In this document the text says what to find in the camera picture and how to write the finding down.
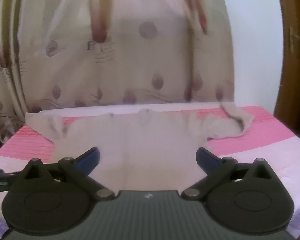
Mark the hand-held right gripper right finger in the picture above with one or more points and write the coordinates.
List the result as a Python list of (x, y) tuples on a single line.
[(207, 158)]

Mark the beige leaf print curtain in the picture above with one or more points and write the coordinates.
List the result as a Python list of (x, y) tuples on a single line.
[(140, 67)]

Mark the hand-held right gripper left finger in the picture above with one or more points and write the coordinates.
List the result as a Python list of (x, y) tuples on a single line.
[(88, 158)]

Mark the beige knit sweater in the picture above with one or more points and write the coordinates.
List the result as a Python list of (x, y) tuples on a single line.
[(150, 142)]

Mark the pink and white blanket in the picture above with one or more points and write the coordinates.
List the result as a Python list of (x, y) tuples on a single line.
[(252, 140)]

